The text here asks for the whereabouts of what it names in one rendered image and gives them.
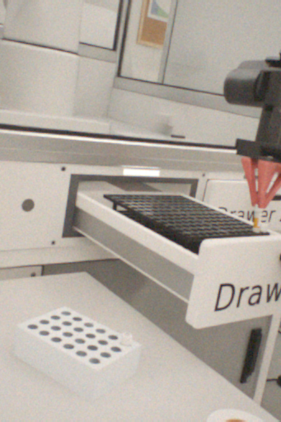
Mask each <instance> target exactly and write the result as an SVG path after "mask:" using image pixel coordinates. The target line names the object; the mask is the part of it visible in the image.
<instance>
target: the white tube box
mask: <svg viewBox="0 0 281 422"><path fill-rule="evenodd" d="M121 337H122V335H121V334H119V333H117V332H115V331H112V330H110V329H109V327H107V326H104V325H102V324H101V323H99V322H97V321H94V320H92V319H91V318H88V317H86V316H83V315H82V314H80V313H78V312H75V311H74V310H72V309H70V308H68V307H61V308H60V309H57V310H54V311H52V312H47V313H45V314H43V315H40V316H37V317H36V318H33V319H31V320H29V321H24V322H22V323H19V324H16V329H15V335H14V341H13V349H12V355H13V354H14V356H15V357H17V358H18V359H20V360H21V361H23V362H25V363H27V364H29V365H30V366H32V367H34V368H36V369H37V370H39V371H41V372H42V373H44V375H45V376H47V377H50V378H52V379H53V380H55V381H56V382H58V383H60V384H62V385H63V386H65V387H67V388H69V389H70V391H72V392H74V393H76V394H78V395H79V396H81V397H82V398H85V399H87V400H88V401H90V402H93V401H95V400H96V399H98V398H100V397H101V396H104V395H105V394H106V393H107V392H109V391H110V390H112V389H113V388H115V387H117V386H119V385H120V384H122V382H124V381H126V380H127V379H129V378H130V377H132V376H133V375H135V374H137V371H138V363H139V358H140V353H141V348H142V346H141V344H139V343H138V342H136V341H133V340H131V344H130V346H129V347H124V346H122V345H121Z"/></svg>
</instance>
